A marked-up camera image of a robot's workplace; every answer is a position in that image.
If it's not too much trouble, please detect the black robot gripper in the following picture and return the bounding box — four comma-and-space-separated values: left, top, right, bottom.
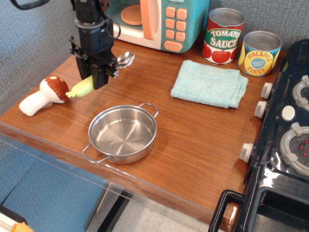
69, 21, 117, 89

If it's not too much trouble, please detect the spoon with yellow handle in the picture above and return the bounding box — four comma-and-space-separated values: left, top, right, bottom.
66, 51, 135, 98

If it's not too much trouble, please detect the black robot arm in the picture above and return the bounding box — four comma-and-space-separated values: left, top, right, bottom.
70, 0, 119, 89

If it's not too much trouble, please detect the plush brown white mushroom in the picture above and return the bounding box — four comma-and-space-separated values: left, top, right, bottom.
19, 76, 69, 116

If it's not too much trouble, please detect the stainless steel pot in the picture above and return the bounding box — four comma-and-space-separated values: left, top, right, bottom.
83, 103, 159, 164

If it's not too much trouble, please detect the teal toy microwave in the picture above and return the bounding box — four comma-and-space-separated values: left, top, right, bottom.
107, 0, 210, 54

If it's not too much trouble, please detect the light blue folded cloth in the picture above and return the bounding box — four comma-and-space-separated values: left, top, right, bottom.
171, 60, 249, 109

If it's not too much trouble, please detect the tomato sauce can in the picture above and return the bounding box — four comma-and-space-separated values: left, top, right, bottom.
202, 8, 245, 64

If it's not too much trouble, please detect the pineapple slices can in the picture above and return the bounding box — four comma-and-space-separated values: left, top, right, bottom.
238, 31, 282, 77

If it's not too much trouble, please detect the white stove knob middle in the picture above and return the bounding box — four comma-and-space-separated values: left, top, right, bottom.
254, 101, 267, 119

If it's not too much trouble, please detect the white stove knob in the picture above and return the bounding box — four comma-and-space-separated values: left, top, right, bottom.
240, 143, 253, 163
261, 82, 273, 100
254, 101, 267, 119

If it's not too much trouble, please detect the black bin with orange item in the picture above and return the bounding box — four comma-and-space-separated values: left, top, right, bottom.
0, 205, 33, 232

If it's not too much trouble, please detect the white stove knob bottom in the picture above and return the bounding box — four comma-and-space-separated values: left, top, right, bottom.
240, 143, 253, 163

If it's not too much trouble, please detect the white stove knob top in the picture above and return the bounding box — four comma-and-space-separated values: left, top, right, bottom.
261, 82, 273, 100

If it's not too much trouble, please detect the black toy stove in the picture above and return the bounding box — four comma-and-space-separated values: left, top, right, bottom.
209, 39, 309, 232

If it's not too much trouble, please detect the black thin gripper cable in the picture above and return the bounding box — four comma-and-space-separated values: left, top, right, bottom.
103, 12, 121, 41

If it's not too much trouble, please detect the black braided cable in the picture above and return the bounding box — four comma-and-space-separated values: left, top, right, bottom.
9, 0, 51, 11

